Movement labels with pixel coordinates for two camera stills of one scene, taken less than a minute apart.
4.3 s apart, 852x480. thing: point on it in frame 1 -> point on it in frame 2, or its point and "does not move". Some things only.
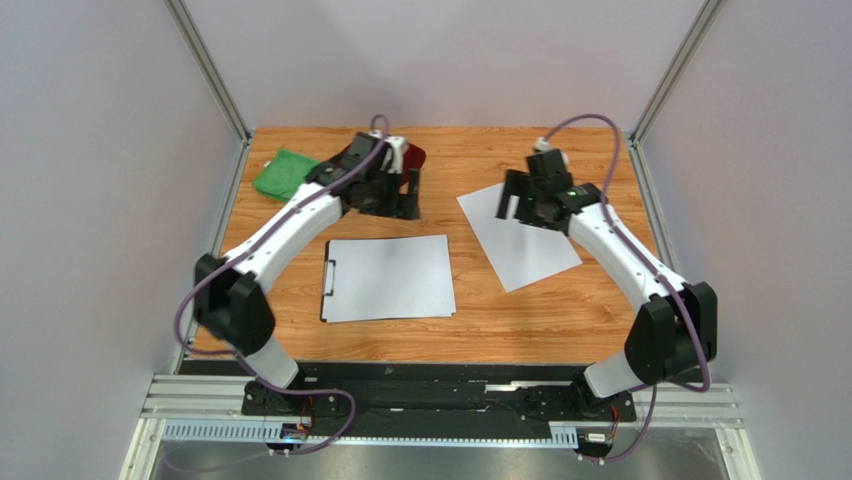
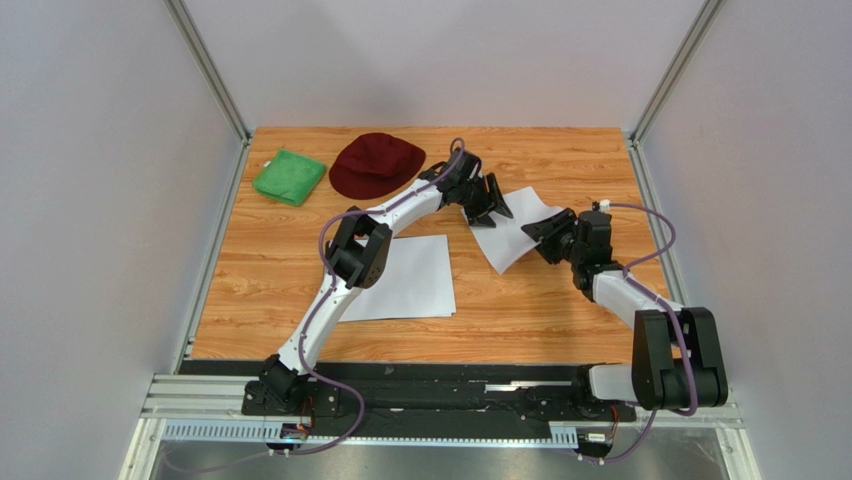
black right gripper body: [521, 202] -> [555, 235]
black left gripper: [400, 206] -> [490, 202]
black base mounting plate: [344, 390] does not move
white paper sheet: [390, 278] does not move
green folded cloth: [283, 174] does not move
